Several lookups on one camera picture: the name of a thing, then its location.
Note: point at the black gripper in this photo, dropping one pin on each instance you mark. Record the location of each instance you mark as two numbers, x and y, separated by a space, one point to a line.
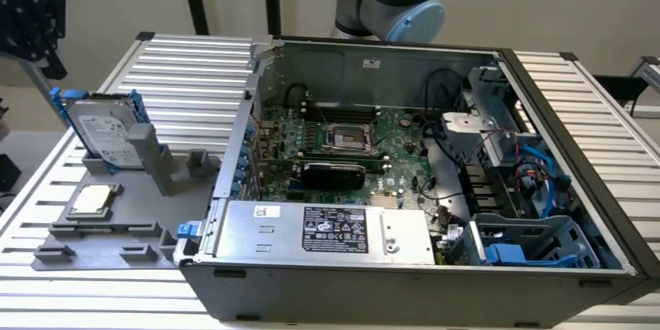
28 17

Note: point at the hard disk in blue caddy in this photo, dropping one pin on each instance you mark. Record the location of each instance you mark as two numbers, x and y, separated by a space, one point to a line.
103 129

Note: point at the blue disk connector block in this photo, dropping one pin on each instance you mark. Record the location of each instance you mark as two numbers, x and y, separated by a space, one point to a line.
503 254

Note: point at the silver CPU chip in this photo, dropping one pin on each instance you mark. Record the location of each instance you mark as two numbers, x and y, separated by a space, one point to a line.
92 198

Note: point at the grey parts rack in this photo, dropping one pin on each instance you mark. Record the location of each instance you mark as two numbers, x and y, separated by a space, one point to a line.
134 229

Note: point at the blue case latch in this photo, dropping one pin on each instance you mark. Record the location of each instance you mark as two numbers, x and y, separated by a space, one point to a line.
187 230

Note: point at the black RAM slots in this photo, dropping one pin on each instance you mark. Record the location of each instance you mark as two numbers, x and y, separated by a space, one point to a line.
340 114

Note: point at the CPU socket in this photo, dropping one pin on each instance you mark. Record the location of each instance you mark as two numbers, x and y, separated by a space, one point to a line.
348 138

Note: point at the black graphics card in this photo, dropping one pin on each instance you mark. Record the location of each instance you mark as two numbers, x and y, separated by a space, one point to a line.
332 177

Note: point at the silver power supply unit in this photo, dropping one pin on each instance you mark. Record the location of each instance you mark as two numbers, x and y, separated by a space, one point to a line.
288 233

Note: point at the green motherboard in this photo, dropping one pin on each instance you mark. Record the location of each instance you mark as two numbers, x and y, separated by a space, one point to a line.
402 160

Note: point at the silver chipset heatsink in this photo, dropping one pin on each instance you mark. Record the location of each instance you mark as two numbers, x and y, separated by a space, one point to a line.
386 201

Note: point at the metal drive cage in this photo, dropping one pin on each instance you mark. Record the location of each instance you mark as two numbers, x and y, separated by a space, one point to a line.
498 133

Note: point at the open black PC case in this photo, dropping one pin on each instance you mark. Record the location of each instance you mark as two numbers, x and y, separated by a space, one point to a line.
360 291

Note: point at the black bracket plate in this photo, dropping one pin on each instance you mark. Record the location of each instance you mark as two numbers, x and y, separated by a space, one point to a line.
616 88

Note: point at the aluminium frame rail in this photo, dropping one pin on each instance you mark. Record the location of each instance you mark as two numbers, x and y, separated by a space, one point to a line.
647 82

